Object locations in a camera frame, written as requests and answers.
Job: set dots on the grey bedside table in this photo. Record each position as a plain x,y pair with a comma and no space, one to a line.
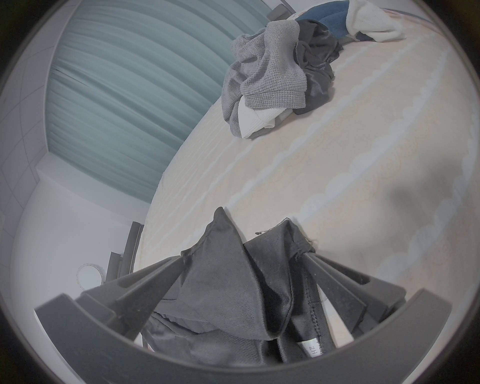
279,10

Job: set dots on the blue-green curtain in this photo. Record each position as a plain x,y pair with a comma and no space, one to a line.
131,93

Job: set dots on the black T-shirt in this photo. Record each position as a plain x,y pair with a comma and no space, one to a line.
232,285

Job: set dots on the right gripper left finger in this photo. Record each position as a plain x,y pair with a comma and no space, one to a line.
142,292

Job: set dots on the grey garment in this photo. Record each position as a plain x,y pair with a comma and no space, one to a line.
270,67

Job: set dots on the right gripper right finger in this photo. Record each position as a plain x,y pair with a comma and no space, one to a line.
348,292

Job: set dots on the large white garment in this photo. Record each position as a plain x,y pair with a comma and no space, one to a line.
371,20

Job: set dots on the small white garment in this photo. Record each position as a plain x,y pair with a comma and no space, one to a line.
255,120

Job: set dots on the round white mirror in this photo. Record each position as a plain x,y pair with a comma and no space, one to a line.
89,276

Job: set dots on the bed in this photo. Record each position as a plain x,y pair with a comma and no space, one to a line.
375,150

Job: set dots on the dark blue garment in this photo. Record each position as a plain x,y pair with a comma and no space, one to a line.
333,15

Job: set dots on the black shiny garment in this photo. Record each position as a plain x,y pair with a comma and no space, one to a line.
318,63

